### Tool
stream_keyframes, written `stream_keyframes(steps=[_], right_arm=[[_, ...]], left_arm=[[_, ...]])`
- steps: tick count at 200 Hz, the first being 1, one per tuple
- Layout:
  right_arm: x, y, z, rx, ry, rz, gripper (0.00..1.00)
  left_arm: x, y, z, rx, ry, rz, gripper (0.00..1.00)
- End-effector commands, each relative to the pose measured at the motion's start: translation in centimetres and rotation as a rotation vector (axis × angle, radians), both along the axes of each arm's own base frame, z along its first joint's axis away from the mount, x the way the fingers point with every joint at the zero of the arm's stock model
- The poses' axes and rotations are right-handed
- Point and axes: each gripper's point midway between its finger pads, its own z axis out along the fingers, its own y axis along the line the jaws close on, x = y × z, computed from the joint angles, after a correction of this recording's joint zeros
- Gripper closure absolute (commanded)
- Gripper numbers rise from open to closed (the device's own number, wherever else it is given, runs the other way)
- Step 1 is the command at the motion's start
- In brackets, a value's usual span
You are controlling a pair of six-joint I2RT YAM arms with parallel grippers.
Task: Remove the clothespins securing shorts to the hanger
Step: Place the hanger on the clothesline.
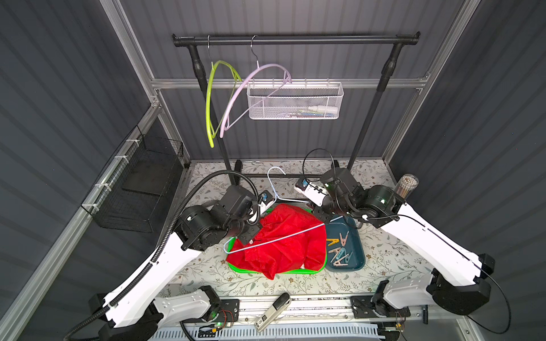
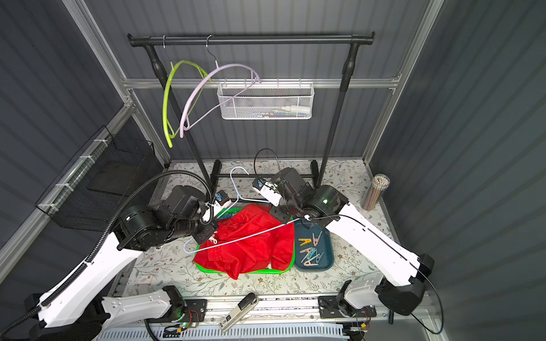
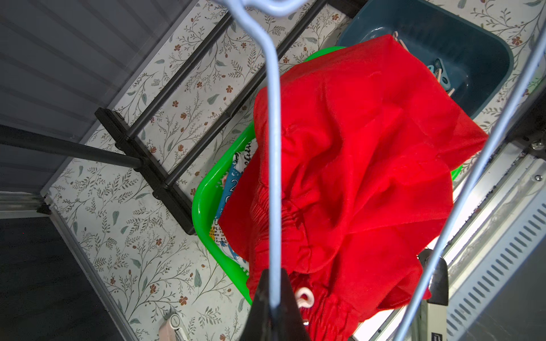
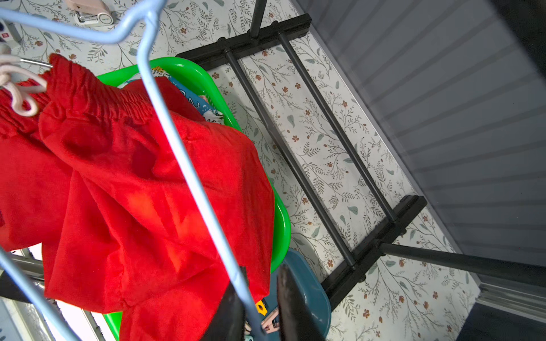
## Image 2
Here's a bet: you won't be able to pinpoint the yellow clothespin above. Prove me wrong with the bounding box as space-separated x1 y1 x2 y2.
298 238 312 247

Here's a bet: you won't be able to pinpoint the red shorts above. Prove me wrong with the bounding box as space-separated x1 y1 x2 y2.
193 203 296 281

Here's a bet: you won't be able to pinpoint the salmon clothespin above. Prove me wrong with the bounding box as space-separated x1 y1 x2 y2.
311 232 322 247

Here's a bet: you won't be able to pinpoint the pink clothespin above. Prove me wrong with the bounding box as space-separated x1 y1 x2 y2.
299 247 316 254

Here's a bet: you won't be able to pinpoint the beige clothespin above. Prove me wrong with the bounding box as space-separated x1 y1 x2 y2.
303 258 318 267

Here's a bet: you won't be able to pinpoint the lilac plastic hanger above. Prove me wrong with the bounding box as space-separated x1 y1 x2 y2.
178 35 262 138

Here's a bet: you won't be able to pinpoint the green plastic hanger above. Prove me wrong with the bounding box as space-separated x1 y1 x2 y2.
162 59 208 149

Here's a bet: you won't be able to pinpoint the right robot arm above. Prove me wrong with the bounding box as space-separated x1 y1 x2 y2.
265 168 434 317

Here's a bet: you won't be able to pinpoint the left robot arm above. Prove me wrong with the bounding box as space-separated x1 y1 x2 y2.
1 170 217 340

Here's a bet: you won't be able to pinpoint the green plastic basket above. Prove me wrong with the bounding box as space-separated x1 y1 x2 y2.
195 206 297 274

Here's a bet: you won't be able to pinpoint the dark teal tray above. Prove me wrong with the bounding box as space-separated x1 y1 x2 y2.
294 220 334 272

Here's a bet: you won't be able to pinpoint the silver black handheld device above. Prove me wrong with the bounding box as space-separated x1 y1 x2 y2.
218 293 259 332

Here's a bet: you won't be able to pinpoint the clear tube of sticks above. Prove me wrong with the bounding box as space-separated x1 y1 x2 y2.
361 173 390 211

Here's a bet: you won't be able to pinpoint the black clothes rack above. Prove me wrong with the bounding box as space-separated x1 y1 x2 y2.
127 32 375 187

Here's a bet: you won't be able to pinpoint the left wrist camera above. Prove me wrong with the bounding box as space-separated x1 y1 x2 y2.
208 190 233 217

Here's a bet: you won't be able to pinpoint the white wire wall basket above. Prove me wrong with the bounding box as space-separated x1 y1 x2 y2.
217 82 315 120

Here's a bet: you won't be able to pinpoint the black wire wall basket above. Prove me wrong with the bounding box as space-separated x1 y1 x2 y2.
35 122 164 232

